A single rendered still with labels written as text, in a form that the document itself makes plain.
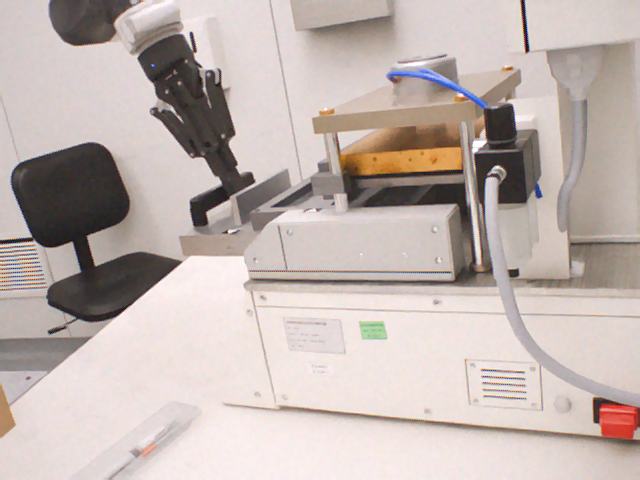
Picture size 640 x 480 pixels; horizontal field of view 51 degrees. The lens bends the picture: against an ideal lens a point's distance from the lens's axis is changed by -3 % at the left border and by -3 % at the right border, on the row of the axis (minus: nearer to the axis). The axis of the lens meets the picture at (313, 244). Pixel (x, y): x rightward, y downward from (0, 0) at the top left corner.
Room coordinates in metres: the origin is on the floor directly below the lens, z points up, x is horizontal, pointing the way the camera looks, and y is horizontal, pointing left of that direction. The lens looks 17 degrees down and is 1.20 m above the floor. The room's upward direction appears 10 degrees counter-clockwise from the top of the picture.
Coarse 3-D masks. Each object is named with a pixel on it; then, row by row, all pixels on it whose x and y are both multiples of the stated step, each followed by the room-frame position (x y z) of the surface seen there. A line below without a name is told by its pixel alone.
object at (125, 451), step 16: (160, 416) 0.77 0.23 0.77; (176, 416) 0.76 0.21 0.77; (144, 432) 0.73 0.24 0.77; (160, 432) 0.73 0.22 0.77; (112, 448) 0.71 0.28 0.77; (128, 448) 0.70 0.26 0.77; (144, 448) 0.70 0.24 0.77; (96, 464) 0.68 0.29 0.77; (112, 464) 0.67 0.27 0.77; (128, 464) 0.67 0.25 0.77
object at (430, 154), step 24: (480, 120) 0.84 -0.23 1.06; (360, 144) 0.82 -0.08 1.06; (384, 144) 0.79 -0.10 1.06; (408, 144) 0.76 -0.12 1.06; (432, 144) 0.74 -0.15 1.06; (456, 144) 0.72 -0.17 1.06; (360, 168) 0.76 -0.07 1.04; (384, 168) 0.75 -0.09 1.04; (408, 168) 0.73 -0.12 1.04; (432, 168) 0.72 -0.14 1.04; (456, 168) 0.71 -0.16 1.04
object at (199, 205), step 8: (248, 176) 1.02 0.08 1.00; (248, 184) 1.02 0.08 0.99; (208, 192) 0.93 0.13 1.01; (216, 192) 0.94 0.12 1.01; (224, 192) 0.96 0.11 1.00; (192, 200) 0.91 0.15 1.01; (200, 200) 0.91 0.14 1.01; (208, 200) 0.92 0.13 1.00; (216, 200) 0.94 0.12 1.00; (224, 200) 0.96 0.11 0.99; (192, 208) 0.91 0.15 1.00; (200, 208) 0.91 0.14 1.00; (208, 208) 0.92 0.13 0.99; (192, 216) 0.91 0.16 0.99; (200, 216) 0.91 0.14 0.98; (200, 224) 0.91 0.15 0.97
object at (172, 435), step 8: (192, 416) 0.76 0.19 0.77; (184, 424) 0.74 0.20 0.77; (128, 432) 0.74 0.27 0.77; (176, 432) 0.73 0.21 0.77; (160, 440) 0.73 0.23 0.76; (168, 440) 0.72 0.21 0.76; (152, 448) 0.70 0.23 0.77; (160, 448) 0.71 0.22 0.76; (144, 456) 0.68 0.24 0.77; (152, 456) 0.71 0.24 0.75; (136, 464) 0.67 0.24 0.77; (128, 472) 0.66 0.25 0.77
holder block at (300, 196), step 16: (288, 192) 0.91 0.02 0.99; (304, 192) 0.93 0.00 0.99; (352, 192) 0.87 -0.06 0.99; (368, 192) 0.89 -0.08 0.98; (384, 192) 0.82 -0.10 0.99; (400, 192) 0.85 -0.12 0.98; (256, 208) 0.85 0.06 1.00; (272, 208) 0.84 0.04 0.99; (288, 208) 0.82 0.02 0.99; (304, 208) 0.81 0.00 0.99; (256, 224) 0.83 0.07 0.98
